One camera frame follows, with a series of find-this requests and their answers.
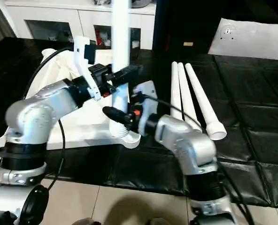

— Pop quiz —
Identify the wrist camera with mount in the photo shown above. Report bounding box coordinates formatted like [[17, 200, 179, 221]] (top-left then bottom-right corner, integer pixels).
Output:
[[133, 81, 158, 136], [73, 35, 100, 101]]

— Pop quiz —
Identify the white plastic table leg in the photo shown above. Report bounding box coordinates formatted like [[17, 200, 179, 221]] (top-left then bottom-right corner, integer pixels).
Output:
[[108, 0, 133, 139], [177, 62, 202, 133], [170, 61, 184, 121], [185, 63, 228, 141]]

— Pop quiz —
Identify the white glass-door cabinet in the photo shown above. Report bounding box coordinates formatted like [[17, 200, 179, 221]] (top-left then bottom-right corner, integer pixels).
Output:
[[5, 0, 157, 50]]

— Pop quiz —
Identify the black work mat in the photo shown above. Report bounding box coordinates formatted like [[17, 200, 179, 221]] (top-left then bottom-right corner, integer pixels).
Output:
[[0, 36, 278, 209]]

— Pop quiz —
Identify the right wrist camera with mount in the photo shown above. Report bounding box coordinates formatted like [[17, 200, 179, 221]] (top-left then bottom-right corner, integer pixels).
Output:
[[133, 81, 158, 136]]

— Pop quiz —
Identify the dark cabinet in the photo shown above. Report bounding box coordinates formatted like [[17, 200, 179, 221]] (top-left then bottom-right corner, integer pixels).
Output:
[[153, 0, 222, 54]]

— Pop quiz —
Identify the white board with round fitting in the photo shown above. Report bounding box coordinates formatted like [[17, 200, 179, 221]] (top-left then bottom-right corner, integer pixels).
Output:
[[208, 17, 278, 61]]

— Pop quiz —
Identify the white plastic table top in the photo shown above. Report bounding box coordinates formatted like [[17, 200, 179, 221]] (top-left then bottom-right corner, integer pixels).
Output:
[[0, 48, 141, 155]]

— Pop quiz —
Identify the grey round object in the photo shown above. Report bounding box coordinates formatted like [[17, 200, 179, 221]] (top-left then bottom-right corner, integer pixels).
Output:
[[129, 0, 153, 9]]

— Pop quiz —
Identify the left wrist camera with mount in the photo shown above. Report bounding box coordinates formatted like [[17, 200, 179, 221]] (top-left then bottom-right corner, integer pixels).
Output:
[[73, 35, 100, 101]]

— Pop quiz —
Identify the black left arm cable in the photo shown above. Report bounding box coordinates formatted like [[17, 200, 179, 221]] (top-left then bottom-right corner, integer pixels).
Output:
[[21, 46, 75, 190]]

